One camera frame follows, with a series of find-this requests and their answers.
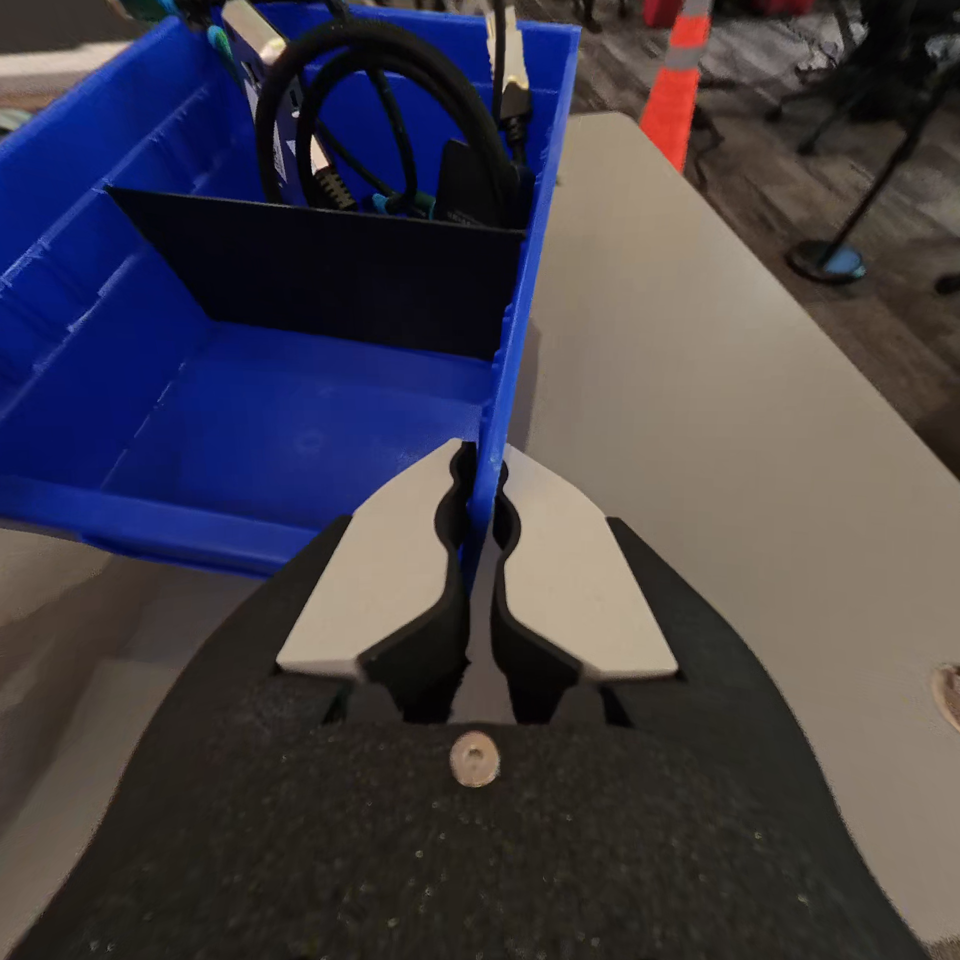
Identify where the round table grommet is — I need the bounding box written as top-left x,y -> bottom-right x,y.
930,663 -> 960,732

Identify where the orange grey striped barrier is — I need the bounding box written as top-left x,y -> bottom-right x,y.
639,0 -> 712,174

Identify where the black divider of blue bin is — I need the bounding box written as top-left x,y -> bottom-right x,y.
105,186 -> 526,361

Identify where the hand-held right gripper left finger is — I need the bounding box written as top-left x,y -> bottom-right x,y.
274,438 -> 478,685

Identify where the black floor lamp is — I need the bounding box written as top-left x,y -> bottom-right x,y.
786,67 -> 960,288

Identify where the blue plastic bin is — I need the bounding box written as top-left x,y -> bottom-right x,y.
0,0 -> 582,594

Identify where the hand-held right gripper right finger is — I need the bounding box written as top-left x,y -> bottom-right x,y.
491,444 -> 681,682

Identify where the black office chair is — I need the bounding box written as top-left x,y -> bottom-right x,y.
765,15 -> 960,155

